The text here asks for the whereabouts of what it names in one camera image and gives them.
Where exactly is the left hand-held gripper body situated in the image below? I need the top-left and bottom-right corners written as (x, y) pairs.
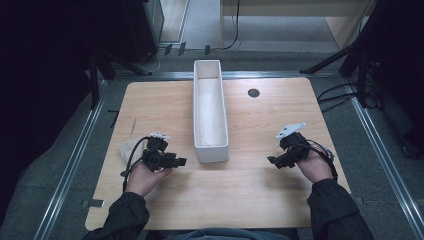
top-left (141, 131), bottom-right (179, 173)

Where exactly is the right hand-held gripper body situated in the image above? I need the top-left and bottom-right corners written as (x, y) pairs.
top-left (275, 121), bottom-right (312, 169)

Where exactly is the person's left hand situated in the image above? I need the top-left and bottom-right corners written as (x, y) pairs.
top-left (125, 161), bottom-right (174, 198)

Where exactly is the person's right hand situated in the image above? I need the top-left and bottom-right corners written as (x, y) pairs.
top-left (296, 149), bottom-right (335, 185)

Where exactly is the beige cloth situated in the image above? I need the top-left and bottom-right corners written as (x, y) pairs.
top-left (118, 138), bottom-right (148, 166)

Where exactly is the long white box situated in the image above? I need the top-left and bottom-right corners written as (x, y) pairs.
top-left (192, 59), bottom-right (231, 164)

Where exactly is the grey tape strip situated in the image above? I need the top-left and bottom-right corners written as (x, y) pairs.
top-left (81, 198), bottom-right (106, 209)

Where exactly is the black metal stand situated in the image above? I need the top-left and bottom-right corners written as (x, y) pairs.
top-left (87, 49), bottom-right (117, 110)

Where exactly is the black tripod stand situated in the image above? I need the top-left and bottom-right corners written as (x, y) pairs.
top-left (299, 0), bottom-right (394, 109)

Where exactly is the light wooden desk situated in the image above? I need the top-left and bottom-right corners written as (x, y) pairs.
top-left (219, 0), bottom-right (379, 51)

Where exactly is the black cabinet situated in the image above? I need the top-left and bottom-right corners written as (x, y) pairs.
top-left (121, 0), bottom-right (165, 65)

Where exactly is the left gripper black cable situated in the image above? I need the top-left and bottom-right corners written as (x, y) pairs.
top-left (120, 135), bottom-right (152, 194)

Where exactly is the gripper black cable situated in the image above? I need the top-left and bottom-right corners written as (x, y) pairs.
top-left (301, 138), bottom-right (339, 181)
top-left (120, 135), bottom-right (152, 194)

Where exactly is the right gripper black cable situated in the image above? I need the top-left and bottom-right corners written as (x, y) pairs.
top-left (301, 138), bottom-right (339, 181)

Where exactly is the bundle of black cables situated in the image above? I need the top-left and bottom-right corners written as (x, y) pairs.
top-left (316, 82), bottom-right (379, 114)

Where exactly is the metal floor rail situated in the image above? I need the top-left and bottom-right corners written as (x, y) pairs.
top-left (113, 69), bottom-right (346, 81)
top-left (344, 81), bottom-right (424, 240)
top-left (32, 79), bottom-right (109, 240)

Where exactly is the white floor cable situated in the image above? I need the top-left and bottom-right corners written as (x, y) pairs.
top-left (141, 46), bottom-right (168, 75)

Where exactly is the black floor cable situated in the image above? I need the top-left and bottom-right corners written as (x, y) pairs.
top-left (222, 0), bottom-right (242, 51)

